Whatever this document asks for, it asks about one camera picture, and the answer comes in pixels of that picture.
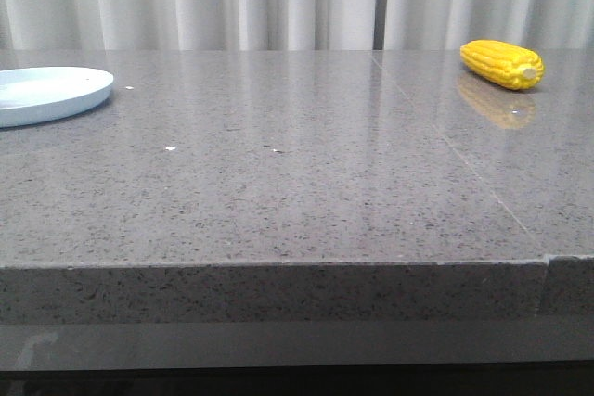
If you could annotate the light blue round plate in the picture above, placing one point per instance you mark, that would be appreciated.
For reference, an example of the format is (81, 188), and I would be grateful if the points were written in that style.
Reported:
(42, 94)

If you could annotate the white pleated curtain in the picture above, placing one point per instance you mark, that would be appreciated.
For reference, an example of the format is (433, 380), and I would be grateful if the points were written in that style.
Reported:
(292, 24)

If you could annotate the yellow corn cob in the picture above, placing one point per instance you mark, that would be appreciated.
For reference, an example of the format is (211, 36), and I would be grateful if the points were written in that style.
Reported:
(510, 66)

